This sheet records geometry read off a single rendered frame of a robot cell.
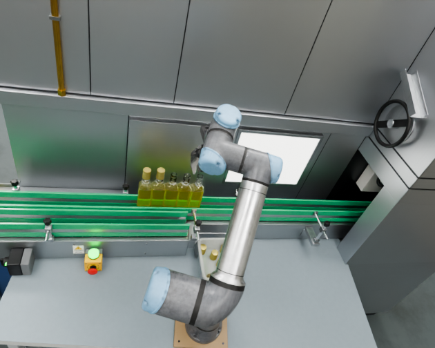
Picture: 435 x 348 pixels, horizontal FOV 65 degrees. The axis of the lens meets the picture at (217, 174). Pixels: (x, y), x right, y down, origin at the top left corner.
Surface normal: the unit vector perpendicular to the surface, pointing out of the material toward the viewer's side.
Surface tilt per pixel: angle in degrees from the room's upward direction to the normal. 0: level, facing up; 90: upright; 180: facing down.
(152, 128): 90
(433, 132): 90
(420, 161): 90
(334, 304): 0
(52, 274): 0
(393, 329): 0
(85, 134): 90
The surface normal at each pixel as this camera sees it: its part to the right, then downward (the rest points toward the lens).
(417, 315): 0.22, -0.72
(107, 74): 0.17, 0.69
